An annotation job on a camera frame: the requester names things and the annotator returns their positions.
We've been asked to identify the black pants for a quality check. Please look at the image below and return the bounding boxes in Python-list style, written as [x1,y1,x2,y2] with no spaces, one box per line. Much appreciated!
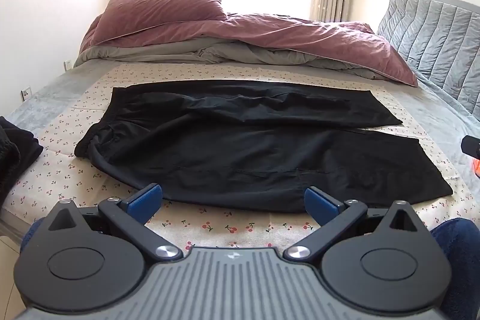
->
[74,79,454,214]

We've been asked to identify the person's right leg in jeans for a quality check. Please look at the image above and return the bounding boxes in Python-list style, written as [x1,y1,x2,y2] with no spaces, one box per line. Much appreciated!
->
[428,218,480,320]

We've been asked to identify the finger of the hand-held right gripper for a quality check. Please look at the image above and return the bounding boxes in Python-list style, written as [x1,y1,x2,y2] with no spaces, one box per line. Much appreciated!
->
[461,135,480,158]

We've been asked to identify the pink pillow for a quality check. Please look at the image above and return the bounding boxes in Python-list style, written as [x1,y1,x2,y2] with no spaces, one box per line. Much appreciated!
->
[92,0,228,44]

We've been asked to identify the dark cloth pile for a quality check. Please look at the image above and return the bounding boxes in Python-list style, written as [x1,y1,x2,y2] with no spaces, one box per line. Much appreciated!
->
[0,115,44,207]

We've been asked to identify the pink and grey duvet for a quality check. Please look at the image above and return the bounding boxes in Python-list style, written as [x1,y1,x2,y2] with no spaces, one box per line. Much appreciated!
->
[73,12,419,87]

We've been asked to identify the grey quilted headboard cushion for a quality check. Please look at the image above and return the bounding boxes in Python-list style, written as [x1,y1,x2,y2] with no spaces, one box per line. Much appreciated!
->
[376,0,480,117]

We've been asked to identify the cherry print bed sheet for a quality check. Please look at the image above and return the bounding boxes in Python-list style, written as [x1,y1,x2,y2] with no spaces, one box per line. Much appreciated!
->
[0,62,480,258]

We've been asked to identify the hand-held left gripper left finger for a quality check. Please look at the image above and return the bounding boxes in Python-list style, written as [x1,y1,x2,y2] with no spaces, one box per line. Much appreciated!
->
[48,183,183,263]

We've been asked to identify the person's left leg in jeans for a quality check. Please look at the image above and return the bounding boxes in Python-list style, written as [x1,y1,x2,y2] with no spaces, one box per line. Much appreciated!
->
[19,220,47,254]

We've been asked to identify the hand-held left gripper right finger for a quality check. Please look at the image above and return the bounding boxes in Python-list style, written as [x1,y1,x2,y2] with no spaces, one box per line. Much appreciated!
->
[283,186,429,263]

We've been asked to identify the grey plush bed blanket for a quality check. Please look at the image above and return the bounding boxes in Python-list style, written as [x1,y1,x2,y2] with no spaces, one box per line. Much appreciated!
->
[0,55,480,242]

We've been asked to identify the person's leg in jeans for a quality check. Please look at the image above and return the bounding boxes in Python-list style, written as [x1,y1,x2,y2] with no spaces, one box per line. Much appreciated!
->
[428,218,480,320]
[19,220,47,254]

